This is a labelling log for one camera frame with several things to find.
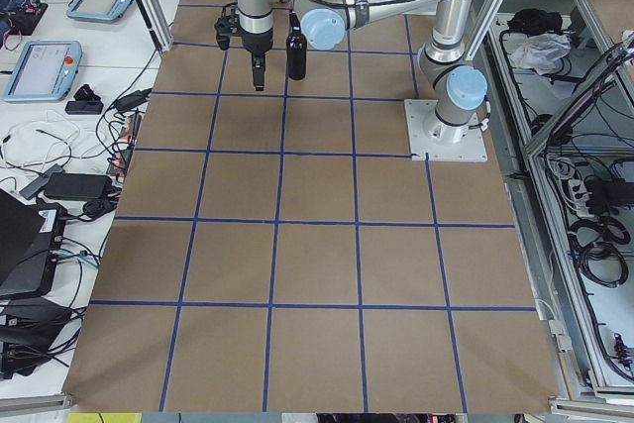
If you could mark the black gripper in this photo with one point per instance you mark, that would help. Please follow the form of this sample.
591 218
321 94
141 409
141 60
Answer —
257 44

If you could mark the dark wine bottle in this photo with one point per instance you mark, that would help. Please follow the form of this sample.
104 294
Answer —
296 49

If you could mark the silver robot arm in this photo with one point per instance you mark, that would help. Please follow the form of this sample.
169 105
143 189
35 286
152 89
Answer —
322 25

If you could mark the blue teach pendant upper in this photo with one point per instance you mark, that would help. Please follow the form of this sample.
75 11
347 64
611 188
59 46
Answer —
102 11

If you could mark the blue teach pendant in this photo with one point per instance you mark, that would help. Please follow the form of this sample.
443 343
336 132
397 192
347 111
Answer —
102 11
44 72

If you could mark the blue teach pendant lower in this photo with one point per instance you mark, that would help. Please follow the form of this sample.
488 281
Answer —
44 72

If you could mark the black laptop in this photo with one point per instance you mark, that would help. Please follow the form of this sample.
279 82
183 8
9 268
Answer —
30 236

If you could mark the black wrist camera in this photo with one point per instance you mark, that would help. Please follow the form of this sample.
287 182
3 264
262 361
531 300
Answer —
227 26

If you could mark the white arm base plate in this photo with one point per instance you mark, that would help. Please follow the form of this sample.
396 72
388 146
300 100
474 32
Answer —
431 139

